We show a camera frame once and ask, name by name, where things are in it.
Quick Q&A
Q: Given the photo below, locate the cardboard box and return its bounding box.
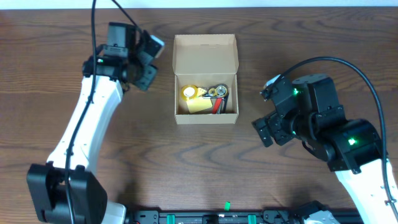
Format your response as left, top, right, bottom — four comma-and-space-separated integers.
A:
173, 34, 239, 124

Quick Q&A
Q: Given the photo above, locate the yellow adhesive tape roll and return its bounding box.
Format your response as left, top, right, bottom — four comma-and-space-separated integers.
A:
180, 85, 198, 101

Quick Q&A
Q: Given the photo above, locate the black mounting rail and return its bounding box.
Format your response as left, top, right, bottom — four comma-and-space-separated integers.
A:
124, 200, 364, 224

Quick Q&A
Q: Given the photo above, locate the black correction tape dispenser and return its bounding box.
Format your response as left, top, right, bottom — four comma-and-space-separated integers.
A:
207, 84, 229, 98

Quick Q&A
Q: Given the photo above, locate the red black stapler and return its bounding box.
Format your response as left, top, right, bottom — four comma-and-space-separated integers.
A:
212, 96, 228, 114

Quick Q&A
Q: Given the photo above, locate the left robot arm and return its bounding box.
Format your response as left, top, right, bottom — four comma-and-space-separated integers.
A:
26, 22, 164, 223

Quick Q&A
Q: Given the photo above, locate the yellow sticky note pad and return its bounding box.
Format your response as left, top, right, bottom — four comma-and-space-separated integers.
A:
187, 98, 213, 113

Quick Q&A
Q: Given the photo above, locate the yellow blue highlighter marker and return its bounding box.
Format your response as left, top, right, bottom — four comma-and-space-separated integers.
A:
197, 87, 208, 98

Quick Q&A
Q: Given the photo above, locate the small green clip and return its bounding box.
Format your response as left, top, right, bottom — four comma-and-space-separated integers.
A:
224, 202, 231, 212

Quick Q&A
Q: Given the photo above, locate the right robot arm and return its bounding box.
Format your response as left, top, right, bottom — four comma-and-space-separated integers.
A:
252, 74, 397, 223

